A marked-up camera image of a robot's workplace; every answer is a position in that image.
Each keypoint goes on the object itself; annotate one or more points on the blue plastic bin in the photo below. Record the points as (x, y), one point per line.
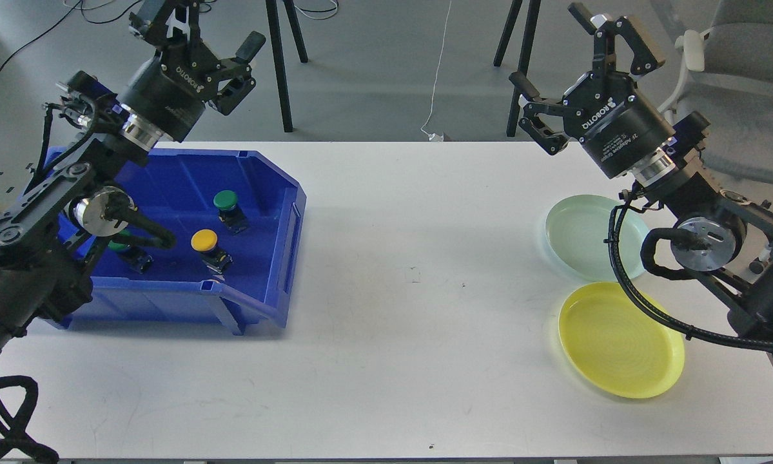
(176, 189)

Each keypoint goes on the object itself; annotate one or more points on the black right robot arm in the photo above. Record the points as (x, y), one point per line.
(721, 239)

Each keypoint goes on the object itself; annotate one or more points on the black tripod legs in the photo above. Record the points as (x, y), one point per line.
(278, 57)
(533, 13)

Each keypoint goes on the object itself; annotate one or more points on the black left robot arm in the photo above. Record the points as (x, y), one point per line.
(72, 209)

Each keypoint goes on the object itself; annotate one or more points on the green push button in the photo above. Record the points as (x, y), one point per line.
(229, 211)
(133, 256)

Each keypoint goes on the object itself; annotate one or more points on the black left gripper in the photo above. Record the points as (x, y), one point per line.
(172, 88)

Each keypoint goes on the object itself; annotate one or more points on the yellow plate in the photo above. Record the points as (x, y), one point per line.
(616, 347)

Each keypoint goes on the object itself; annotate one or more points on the black tripod legs left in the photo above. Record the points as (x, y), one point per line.
(278, 57)

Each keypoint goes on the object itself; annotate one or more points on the pale green plate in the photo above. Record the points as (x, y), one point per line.
(575, 230)

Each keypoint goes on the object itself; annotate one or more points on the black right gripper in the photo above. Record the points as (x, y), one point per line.
(618, 125)

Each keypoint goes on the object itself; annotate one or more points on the black tripod legs right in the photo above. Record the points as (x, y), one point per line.
(533, 13)

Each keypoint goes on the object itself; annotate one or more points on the yellow push button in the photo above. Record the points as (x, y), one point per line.
(206, 243)

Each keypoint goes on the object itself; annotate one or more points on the grey office chair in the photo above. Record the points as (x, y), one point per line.
(726, 75)

